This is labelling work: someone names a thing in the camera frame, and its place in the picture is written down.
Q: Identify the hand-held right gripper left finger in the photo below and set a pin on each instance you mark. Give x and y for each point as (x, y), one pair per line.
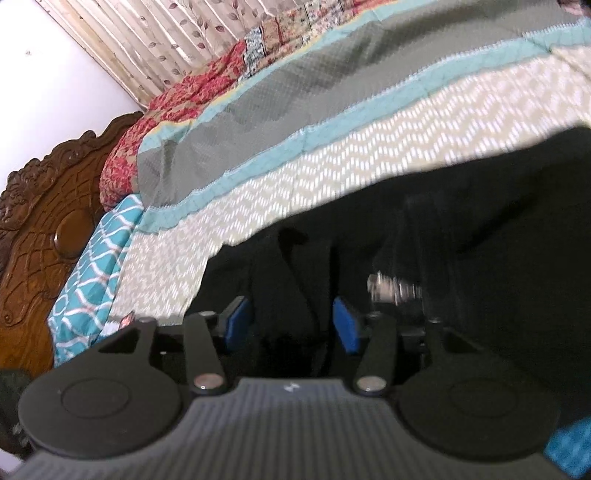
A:
(236, 323)

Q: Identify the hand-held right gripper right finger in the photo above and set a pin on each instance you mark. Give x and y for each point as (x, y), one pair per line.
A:
(346, 325)

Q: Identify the black pants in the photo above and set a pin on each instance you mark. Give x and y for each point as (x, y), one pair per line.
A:
(485, 207)

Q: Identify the teal lattice bedsheet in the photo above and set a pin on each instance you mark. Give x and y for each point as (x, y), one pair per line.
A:
(87, 277)

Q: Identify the striped zigzag bedspread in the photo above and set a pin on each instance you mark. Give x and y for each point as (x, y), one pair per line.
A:
(369, 138)

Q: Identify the carved wooden headboard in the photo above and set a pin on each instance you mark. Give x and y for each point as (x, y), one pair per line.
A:
(41, 221)

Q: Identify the red floral patchwork quilt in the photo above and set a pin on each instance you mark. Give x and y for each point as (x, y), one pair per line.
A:
(194, 97)

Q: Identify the beige leaf print curtain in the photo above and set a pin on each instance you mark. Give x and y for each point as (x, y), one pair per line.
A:
(161, 41)

